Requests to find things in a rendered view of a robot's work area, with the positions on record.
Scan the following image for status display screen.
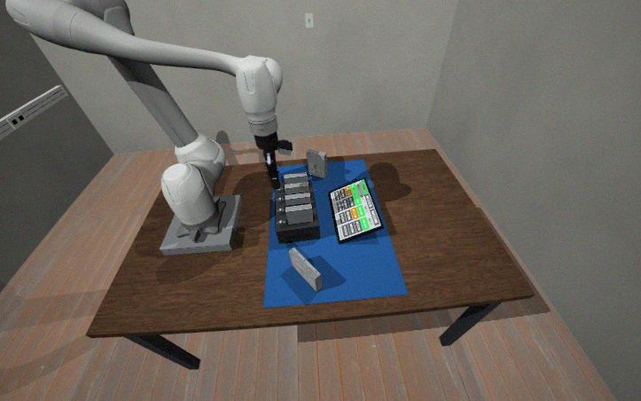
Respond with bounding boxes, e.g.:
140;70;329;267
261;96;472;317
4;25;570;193
329;177;384;244

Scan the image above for dark grey drive dock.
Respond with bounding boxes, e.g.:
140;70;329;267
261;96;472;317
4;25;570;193
276;179;320;244

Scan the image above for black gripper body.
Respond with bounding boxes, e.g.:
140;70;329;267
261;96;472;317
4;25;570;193
254;132;278;160

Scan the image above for blue flat mat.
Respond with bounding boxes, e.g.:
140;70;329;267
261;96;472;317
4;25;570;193
263;160;408;308

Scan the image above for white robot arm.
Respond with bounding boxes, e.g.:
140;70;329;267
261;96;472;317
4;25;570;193
5;0;283;243

